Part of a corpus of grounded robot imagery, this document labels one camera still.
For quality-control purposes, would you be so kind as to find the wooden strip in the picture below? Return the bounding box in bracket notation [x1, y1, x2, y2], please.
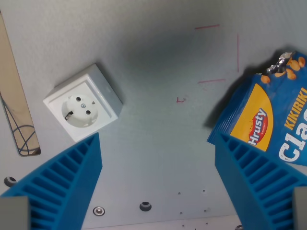
[0, 91, 37, 156]

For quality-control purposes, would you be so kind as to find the blue Hrusty peanut snack bag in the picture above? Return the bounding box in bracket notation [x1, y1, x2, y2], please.
[206, 49, 307, 166]

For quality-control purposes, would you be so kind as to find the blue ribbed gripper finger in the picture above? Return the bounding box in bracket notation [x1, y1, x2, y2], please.
[214, 133, 307, 230]
[0, 132, 104, 230]

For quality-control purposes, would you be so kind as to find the white wall socket box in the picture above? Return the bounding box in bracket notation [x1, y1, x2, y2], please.
[43, 62, 123, 143]

